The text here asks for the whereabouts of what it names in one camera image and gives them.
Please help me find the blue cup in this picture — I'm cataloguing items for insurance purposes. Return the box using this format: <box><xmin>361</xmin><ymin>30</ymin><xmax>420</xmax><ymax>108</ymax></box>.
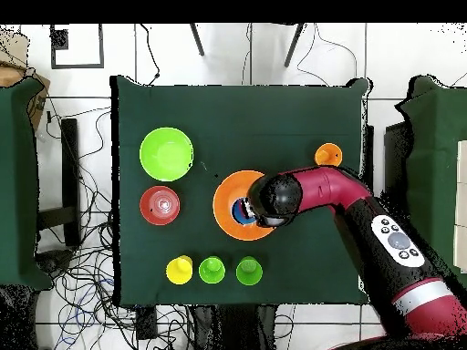
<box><xmin>231</xmin><ymin>196</ymin><xmax>259</xmax><ymax>226</ymax></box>

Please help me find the dark tripod leg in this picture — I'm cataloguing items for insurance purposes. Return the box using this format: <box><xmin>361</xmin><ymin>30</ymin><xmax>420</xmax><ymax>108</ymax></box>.
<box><xmin>284</xmin><ymin>23</ymin><xmax>306</xmax><ymax>69</ymax></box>
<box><xmin>189</xmin><ymin>23</ymin><xmax>206</xmax><ymax>57</ymax></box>

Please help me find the black floor stand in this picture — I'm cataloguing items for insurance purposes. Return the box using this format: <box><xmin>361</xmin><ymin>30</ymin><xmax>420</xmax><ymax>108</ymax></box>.
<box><xmin>36</xmin><ymin>118</ymin><xmax>82</xmax><ymax>249</ymax></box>
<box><xmin>362</xmin><ymin>125</ymin><xmax>376</xmax><ymax>187</ymax></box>

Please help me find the large orange bowl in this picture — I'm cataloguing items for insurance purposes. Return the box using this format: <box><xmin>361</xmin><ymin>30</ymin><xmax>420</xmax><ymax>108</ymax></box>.
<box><xmin>212</xmin><ymin>170</ymin><xmax>279</xmax><ymax>242</ymax></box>

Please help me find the red bowl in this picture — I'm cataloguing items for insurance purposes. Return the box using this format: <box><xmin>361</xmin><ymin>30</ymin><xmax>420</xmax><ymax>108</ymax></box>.
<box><xmin>139</xmin><ymin>185</ymin><xmax>182</xmax><ymax>226</ymax></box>

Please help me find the grey black device base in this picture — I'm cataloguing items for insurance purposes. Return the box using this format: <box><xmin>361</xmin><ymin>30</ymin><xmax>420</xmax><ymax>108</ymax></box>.
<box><xmin>36</xmin><ymin>249</ymin><xmax>76</xmax><ymax>278</ymax></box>

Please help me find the thin black cable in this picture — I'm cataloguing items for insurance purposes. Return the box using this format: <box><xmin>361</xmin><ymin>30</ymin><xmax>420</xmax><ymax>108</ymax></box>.
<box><xmin>139</xmin><ymin>23</ymin><xmax>161</xmax><ymax>87</ymax></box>
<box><xmin>296</xmin><ymin>23</ymin><xmax>358</xmax><ymax>88</ymax></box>

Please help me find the dark green tablecloth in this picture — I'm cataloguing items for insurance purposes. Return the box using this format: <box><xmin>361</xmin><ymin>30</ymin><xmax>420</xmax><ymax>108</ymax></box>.
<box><xmin>109</xmin><ymin>75</ymin><xmax>373</xmax><ymax>306</ymax></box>

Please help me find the tangle of floor cables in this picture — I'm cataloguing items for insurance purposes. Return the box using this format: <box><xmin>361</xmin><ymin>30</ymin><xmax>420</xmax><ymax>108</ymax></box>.
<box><xmin>36</xmin><ymin>105</ymin><xmax>194</xmax><ymax>350</ymax></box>

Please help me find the green cloth side table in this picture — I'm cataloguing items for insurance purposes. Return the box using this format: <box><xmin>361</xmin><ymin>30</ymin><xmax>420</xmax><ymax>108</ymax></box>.
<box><xmin>394</xmin><ymin>75</ymin><xmax>467</xmax><ymax>285</ymax></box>
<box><xmin>0</xmin><ymin>77</ymin><xmax>54</xmax><ymax>291</ymax></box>

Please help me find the orange cup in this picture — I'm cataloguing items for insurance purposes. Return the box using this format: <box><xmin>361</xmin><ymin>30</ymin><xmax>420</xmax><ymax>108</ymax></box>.
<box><xmin>314</xmin><ymin>142</ymin><xmax>344</xmax><ymax>168</ymax></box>

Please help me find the black power box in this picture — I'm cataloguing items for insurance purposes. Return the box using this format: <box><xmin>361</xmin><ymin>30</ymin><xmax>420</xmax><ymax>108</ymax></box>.
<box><xmin>135</xmin><ymin>305</ymin><xmax>159</xmax><ymax>341</ymax></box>

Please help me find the black square frame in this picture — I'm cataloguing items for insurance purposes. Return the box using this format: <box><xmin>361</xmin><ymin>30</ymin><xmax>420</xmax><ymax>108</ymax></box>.
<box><xmin>49</xmin><ymin>23</ymin><xmax>105</xmax><ymax>69</ymax></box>

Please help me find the green cup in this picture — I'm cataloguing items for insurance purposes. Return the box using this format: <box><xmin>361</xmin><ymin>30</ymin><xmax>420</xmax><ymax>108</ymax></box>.
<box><xmin>235</xmin><ymin>255</ymin><xmax>264</xmax><ymax>286</ymax></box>
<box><xmin>198</xmin><ymin>255</ymin><xmax>226</xmax><ymax>284</ymax></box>

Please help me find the yellow cup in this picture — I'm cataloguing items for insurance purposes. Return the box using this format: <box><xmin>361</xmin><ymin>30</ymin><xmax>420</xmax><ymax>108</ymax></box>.
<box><xmin>165</xmin><ymin>254</ymin><xmax>194</xmax><ymax>286</ymax></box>

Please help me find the cardboard box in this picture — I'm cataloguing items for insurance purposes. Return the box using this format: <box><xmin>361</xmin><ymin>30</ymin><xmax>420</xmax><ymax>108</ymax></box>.
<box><xmin>0</xmin><ymin>61</ymin><xmax>51</xmax><ymax>132</ymax></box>

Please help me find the large green bowl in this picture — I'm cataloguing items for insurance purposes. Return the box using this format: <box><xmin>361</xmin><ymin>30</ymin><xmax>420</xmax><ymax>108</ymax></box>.
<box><xmin>139</xmin><ymin>126</ymin><xmax>195</xmax><ymax>182</ymax></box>

